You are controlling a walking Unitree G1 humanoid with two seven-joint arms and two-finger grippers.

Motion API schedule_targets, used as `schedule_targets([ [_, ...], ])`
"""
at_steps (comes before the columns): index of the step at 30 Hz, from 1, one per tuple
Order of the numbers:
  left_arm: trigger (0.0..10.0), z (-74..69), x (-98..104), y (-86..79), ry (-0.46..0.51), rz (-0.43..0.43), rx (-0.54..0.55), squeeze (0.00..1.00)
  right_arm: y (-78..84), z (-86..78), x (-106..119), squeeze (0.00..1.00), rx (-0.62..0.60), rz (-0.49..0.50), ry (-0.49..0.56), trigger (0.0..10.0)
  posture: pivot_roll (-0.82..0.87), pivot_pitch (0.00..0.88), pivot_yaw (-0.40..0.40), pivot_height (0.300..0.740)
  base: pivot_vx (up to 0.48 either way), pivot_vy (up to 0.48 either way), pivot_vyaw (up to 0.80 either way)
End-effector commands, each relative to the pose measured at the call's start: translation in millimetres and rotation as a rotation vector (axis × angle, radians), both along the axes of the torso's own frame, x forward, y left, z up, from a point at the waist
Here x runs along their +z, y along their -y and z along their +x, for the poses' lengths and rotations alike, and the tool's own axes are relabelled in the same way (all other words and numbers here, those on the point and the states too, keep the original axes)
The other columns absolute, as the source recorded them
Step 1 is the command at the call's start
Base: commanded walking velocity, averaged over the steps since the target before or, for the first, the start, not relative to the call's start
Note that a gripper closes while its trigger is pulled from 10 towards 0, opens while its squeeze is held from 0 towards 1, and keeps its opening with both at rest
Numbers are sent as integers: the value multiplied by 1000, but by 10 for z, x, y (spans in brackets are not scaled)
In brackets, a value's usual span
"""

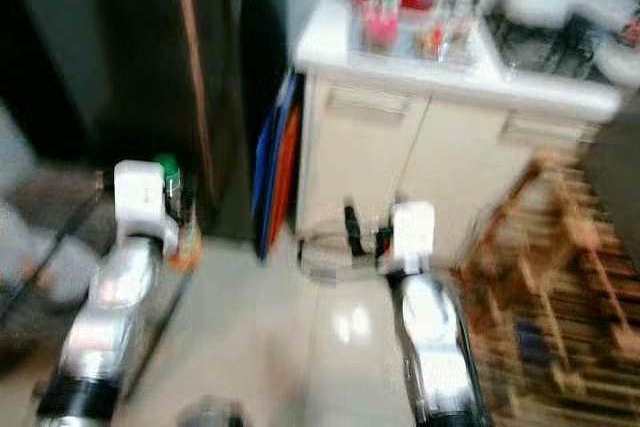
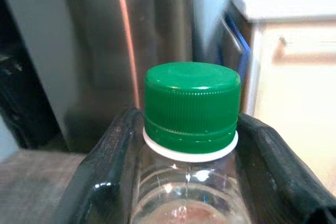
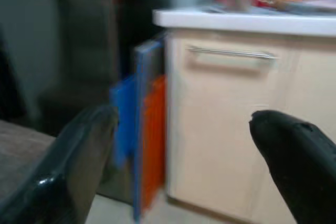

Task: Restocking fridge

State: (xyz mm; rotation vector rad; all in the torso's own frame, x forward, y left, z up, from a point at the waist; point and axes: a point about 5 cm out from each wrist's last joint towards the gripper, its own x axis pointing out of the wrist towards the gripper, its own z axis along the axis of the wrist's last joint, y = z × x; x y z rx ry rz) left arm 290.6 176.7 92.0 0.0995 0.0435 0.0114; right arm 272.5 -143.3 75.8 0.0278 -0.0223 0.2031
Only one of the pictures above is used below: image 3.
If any metal cabinet handle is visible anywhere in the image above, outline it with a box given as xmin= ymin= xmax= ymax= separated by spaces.
xmin=184 ymin=45 xmax=277 ymax=61

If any small blue plastic board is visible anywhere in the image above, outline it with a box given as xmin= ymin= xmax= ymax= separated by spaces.
xmin=109 ymin=73 xmax=138 ymax=168

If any beige cabinet with white top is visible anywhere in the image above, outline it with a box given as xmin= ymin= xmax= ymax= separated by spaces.
xmin=152 ymin=6 xmax=336 ymax=224

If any orange plastic board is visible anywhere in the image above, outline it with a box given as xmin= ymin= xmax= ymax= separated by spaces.
xmin=141 ymin=73 xmax=168 ymax=212

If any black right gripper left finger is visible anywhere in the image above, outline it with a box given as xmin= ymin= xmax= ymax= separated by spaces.
xmin=0 ymin=105 xmax=119 ymax=224

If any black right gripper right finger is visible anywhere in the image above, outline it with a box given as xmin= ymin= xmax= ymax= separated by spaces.
xmin=248 ymin=109 xmax=336 ymax=224

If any brown fabric cushion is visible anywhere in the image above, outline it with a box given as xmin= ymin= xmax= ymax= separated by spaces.
xmin=0 ymin=118 xmax=57 ymax=204

